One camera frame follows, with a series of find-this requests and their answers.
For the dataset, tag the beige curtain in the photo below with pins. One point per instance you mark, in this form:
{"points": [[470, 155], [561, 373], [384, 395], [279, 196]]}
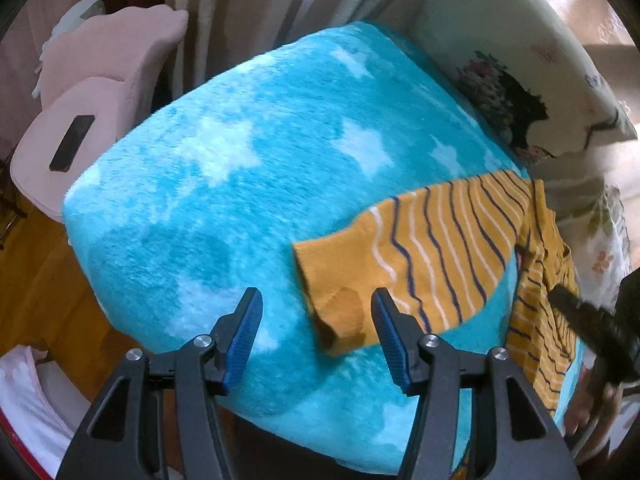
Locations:
{"points": [[240, 5]]}

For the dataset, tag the black flat device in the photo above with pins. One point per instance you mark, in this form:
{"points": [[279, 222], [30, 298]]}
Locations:
{"points": [[72, 142]]}

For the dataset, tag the white floral quilt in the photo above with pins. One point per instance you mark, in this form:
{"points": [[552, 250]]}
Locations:
{"points": [[595, 240]]}

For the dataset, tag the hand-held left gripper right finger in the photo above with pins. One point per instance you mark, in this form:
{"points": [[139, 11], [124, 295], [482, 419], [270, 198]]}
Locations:
{"points": [[392, 332]]}

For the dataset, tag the white pillow with dark print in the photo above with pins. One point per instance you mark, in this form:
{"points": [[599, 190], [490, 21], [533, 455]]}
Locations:
{"points": [[500, 35]]}

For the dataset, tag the pink white cloth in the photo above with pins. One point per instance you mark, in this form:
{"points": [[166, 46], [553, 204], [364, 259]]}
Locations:
{"points": [[25, 400]]}

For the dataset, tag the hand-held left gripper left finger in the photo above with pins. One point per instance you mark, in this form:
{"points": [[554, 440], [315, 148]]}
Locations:
{"points": [[244, 332]]}

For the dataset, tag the turquoise printed fleece blanket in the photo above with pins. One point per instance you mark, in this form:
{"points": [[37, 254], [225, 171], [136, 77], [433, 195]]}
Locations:
{"points": [[225, 210]]}

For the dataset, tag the yellow striped small shirt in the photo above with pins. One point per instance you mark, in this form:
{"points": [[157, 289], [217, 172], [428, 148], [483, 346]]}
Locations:
{"points": [[440, 260]]}

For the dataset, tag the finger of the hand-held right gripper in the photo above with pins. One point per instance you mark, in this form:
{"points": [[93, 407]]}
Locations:
{"points": [[585, 317]]}

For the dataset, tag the pink chair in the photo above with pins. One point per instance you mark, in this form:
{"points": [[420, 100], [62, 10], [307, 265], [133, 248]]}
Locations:
{"points": [[100, 90]]}

